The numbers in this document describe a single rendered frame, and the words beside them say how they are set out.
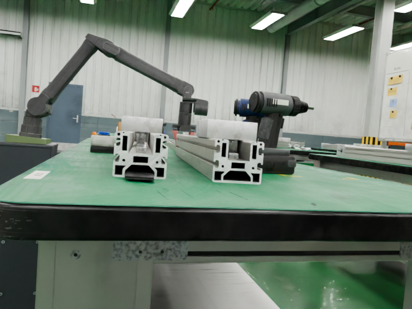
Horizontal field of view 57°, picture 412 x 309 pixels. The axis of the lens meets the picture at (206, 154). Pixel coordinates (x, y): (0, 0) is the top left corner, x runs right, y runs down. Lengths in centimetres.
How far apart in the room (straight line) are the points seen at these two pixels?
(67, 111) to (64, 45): 201
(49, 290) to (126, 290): 10
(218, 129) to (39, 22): 1236
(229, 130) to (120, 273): 39
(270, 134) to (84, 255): 63
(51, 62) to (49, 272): 1232
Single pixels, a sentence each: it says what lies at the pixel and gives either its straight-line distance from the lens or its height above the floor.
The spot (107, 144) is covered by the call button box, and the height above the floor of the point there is 81.
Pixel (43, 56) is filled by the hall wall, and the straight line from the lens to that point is 1290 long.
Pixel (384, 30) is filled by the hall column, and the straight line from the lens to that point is 976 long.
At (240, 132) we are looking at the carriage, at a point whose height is 88.
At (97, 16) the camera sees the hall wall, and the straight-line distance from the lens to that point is 1304.
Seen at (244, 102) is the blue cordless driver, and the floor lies 99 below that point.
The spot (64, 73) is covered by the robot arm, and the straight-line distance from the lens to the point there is 175.
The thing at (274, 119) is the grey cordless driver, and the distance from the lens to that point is 105.
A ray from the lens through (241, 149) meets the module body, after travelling 82.
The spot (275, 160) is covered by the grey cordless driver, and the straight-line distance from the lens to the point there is 104.
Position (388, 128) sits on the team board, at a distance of 469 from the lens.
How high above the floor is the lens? 87
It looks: 3 degrees down
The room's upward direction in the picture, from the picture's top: 4 degrees clockwise
